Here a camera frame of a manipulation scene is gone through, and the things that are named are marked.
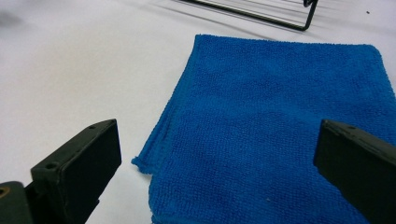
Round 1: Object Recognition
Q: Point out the blue towel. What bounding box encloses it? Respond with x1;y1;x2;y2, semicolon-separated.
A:
131;34;396;224

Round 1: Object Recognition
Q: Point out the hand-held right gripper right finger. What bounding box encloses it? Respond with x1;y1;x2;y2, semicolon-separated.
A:
313;119;396;224

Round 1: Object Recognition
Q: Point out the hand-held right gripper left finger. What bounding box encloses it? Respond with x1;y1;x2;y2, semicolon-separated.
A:
30;119;122;224

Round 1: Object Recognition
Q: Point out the black wire rack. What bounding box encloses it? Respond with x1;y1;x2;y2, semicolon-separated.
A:
178;0;319;32

